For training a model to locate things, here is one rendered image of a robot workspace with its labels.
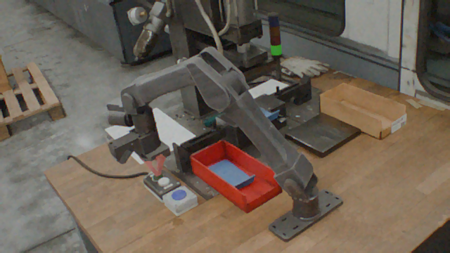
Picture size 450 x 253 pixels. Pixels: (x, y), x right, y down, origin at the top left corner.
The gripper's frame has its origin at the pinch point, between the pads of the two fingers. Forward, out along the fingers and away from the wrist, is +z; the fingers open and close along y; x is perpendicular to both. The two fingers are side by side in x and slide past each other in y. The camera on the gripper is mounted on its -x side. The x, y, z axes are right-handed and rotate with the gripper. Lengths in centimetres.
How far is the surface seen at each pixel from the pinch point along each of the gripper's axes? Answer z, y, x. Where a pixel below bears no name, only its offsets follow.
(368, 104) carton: 3, 16, 70
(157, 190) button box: 1.9, 4.8, -3.2
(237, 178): 4.2, 13.9, 16.5
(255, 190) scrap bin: 4.6, 21.2, 16.9
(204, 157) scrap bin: 1.6, 1.9, 14.4
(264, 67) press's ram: -17.8, 2.6, 39.2
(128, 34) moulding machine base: 59, -298, 122
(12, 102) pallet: 79, -295, 4
